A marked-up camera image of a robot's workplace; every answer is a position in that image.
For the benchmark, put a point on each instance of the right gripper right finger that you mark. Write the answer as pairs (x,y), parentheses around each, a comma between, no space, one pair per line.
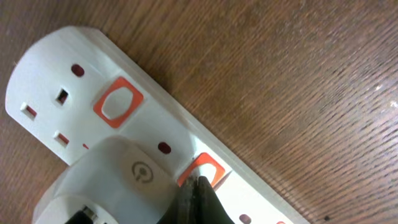
(208,208)

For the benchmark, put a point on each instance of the white USB charger plug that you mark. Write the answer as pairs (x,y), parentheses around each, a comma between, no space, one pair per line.
(116,180)

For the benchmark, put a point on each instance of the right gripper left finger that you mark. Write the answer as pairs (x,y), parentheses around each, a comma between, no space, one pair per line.
(182,209)

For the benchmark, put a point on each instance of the white power strip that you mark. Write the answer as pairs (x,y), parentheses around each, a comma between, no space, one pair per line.
(74,88)

